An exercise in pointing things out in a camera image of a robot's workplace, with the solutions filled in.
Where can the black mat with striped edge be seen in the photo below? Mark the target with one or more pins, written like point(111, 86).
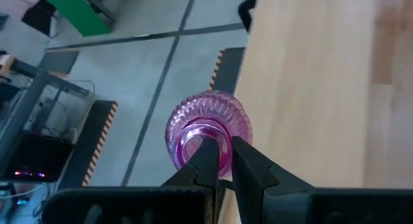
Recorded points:
point(230, 69)
point(87, 146)

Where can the grey metal desk frame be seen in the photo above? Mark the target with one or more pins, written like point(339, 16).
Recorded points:
point(26, 111)

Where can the black square panel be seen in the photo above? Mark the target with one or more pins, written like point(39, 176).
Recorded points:
point(38, 17)

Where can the green board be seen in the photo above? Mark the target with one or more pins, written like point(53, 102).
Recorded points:
point(77, 11)

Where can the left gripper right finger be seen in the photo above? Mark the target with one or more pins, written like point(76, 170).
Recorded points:
point(251, 179)

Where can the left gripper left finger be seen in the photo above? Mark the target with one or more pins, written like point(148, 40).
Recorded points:
point(200, 172)

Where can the wooden shelf with black frame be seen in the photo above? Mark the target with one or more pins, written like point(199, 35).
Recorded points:
point(306, 88)

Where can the black computer box with lights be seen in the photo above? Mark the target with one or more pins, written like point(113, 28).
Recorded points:
point(38, 156)

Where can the pink ribbed bottle vase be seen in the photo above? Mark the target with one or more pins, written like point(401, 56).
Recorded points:
point(209, 111)

